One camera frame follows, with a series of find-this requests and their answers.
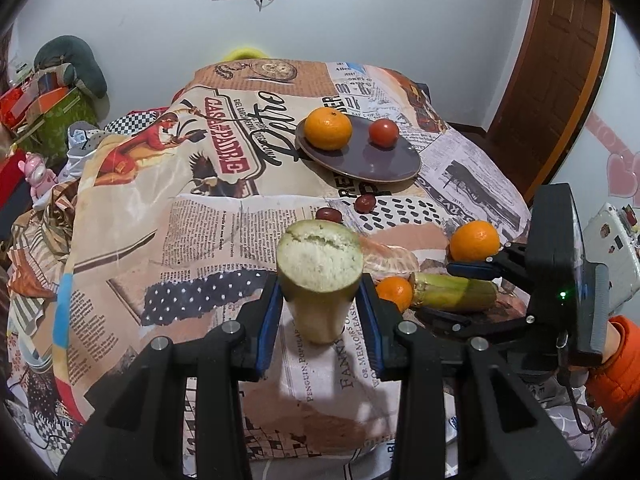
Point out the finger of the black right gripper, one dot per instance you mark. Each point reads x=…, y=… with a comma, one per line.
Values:
x=455, y=326
x=503, y=265

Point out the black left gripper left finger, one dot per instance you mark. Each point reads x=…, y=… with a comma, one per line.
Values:
x=138, y=433

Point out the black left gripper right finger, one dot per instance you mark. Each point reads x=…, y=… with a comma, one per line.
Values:
x=458, y=400

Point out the green sugarcane piece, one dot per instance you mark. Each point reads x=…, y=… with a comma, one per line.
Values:
x=448, y=293
x=319, y=266

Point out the red tomato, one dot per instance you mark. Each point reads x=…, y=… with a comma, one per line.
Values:
x=384, y=133

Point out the orange sleeve forearm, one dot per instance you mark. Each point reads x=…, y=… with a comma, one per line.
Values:
x=614, y=384

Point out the small orange by sugarcane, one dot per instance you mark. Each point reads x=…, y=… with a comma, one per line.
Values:
x=397, y=290

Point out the dark red date fruit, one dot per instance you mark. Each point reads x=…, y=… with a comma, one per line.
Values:
x=365, y=203

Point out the dark purple round plate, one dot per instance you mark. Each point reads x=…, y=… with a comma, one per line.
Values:
x=362, y=160

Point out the newspaper print bed cover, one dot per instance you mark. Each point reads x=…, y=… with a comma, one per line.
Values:
x=170, y=231

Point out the wooden door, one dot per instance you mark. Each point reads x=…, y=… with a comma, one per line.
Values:
x=554, y=82

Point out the pink toy figure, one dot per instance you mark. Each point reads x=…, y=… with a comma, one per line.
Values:
x=39, y=177

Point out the green gift box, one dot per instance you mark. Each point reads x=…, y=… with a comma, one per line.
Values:
x=48, y=135

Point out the yellow round object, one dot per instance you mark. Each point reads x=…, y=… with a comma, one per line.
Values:
x=245, y=53

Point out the grey plush toy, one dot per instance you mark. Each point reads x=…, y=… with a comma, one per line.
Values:
x=71, y=58

